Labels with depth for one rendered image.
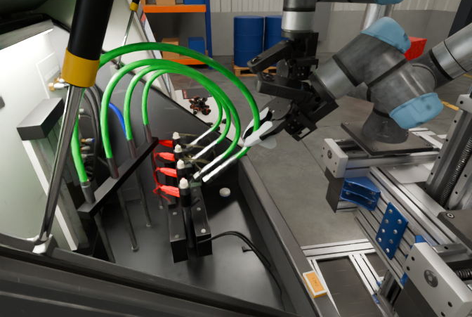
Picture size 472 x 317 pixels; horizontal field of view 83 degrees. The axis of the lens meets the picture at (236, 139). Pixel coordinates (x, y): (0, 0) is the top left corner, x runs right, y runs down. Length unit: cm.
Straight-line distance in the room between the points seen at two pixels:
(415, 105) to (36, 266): 54
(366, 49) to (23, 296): 54
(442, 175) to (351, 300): 80
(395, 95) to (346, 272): 125
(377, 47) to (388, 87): 7
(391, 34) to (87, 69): 47
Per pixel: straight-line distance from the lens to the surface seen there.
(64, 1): 89
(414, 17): 902
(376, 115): 106
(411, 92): 54
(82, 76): 19
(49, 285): 28
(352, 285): 164
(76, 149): 60
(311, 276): 67
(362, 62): 54
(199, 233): 70
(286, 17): 68
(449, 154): 101
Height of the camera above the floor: 151
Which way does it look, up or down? 30 degrees down
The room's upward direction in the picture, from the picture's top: straight up
